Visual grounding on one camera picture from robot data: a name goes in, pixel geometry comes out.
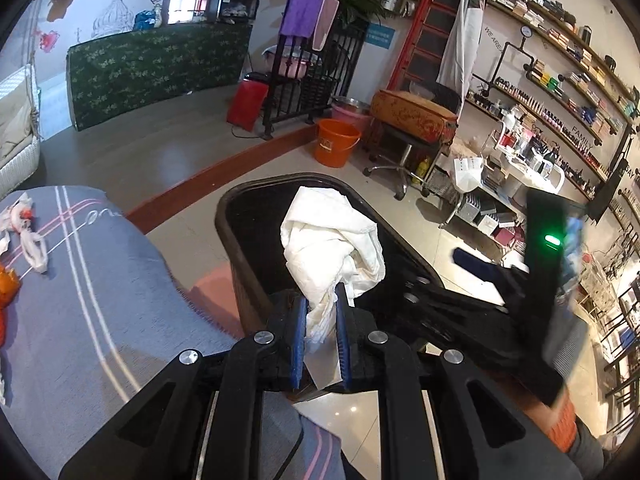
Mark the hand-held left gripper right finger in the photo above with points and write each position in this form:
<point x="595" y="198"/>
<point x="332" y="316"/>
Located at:
<point x="342" y="340"/>

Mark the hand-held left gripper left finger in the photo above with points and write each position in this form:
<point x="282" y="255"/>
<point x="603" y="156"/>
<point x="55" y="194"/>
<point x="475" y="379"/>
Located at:
<point x="300" y="340"/>

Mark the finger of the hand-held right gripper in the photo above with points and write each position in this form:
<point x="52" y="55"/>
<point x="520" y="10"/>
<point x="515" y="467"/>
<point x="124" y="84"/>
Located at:
<point x="472" y="263"/>
<point x="450" y="310"/>

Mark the dark brown trash bin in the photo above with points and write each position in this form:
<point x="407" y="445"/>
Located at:
<point x="240" y="260"/>

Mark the person's right forearm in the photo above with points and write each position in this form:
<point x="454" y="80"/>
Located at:
<point x="562" y="425"/>

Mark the pink cloth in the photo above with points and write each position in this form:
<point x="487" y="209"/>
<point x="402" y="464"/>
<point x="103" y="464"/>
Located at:
<point x="215" y="300"/>

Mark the black metal chair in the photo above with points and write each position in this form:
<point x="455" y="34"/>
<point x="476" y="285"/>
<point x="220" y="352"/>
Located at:
<point x="620" y="340"/>

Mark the white cart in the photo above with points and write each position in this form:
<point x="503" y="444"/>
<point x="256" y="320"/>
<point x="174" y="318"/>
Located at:
<point x="520" y="170"/>

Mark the yellow bottle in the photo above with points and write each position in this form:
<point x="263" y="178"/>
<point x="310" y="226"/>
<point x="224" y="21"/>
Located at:
<point x="421" y="170"/>

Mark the black stool with chrome base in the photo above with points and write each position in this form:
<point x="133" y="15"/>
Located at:
<point x="402" y="160"/>

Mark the orange patterned case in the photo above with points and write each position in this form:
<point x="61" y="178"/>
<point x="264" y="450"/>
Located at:
<point x="415" y="115"/>

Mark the orange plastic bucket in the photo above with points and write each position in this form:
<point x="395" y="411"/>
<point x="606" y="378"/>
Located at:
<point x="336" y="142"/>

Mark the pink plastic basin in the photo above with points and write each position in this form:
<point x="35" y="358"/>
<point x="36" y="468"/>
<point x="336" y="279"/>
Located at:
<point x="352" y="117"/>

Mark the metal basin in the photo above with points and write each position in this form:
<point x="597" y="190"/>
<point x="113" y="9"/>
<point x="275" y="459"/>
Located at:
<point x="350" y="102"/>

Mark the black pipe with gauge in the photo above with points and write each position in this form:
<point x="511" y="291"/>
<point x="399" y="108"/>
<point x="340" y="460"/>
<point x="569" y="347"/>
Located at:
<point x="525" y="55"/>

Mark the white hanging garment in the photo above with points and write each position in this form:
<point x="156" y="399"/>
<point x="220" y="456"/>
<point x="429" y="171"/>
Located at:
<point x="462" y="35"/>

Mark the red ladder shelf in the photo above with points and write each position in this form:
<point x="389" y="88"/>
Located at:
<point x="427" y="35"/>

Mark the black metal rack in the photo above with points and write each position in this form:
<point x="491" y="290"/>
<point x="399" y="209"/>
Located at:
<point x="310" y="90"/>

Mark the red box on floor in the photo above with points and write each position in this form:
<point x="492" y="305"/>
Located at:
<point x="247" y="102"/>

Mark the pink basins on rack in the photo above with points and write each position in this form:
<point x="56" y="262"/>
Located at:
<point x="292" y="62"/>

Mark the pink towel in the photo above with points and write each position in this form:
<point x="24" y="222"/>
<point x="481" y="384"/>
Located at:
<point x="326" y="22"/>

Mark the orange wrapper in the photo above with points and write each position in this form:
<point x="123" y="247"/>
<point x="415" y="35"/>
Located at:
<point x="7" y="290"/>

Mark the green patterned panel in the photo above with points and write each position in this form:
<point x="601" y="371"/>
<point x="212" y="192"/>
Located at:
<point x="155" y="70"/>

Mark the purple towel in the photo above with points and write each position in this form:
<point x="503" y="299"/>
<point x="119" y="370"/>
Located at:
<point x="300" y="10"/>

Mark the crumpled white plastic bag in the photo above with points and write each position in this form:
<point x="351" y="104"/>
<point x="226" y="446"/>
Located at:
<point x="17" y="215"/>

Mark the black glass tank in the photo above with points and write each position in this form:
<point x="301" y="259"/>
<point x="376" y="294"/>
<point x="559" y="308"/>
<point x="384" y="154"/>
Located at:
<point x="239" y="5"/>

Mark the white wicker chair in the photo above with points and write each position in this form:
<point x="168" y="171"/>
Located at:
<point x="17" y="125"/>

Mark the blue bag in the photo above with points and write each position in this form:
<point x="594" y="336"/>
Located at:
<point x="145" y="20"/>

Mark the wall shelving with products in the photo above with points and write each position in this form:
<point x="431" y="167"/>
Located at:
<point x="565" y="80"/>

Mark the blue wall sign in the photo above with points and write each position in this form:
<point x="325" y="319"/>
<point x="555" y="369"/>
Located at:
<point x="379" y="36"/>

